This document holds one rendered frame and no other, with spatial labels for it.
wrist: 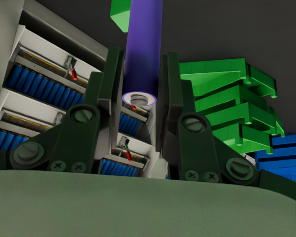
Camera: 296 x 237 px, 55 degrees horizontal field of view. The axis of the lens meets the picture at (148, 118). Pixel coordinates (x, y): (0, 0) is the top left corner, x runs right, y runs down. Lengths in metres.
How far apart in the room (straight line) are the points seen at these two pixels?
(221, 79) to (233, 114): 0.18
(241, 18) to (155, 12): 0.81
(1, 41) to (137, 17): 0.69
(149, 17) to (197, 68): 0.98
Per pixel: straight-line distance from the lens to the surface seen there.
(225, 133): 1.12
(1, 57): 0.82
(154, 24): 0.16
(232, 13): 0.95
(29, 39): 0.90
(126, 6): 0.20
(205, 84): 1.30
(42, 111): 0.84
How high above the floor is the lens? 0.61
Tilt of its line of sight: 21 degrees down
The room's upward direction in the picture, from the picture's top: 177 degrees counter-clockwise
